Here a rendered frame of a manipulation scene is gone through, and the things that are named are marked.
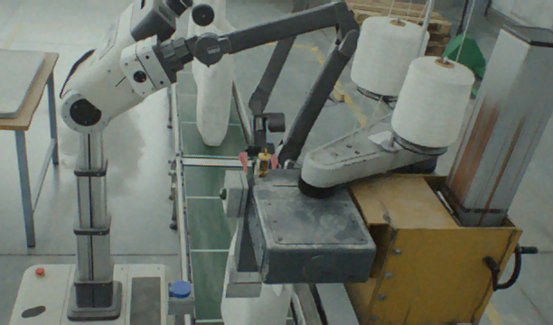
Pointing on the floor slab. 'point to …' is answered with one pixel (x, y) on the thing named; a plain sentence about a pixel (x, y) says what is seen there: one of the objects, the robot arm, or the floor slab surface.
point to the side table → (25, 138)
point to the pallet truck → (473, 59)
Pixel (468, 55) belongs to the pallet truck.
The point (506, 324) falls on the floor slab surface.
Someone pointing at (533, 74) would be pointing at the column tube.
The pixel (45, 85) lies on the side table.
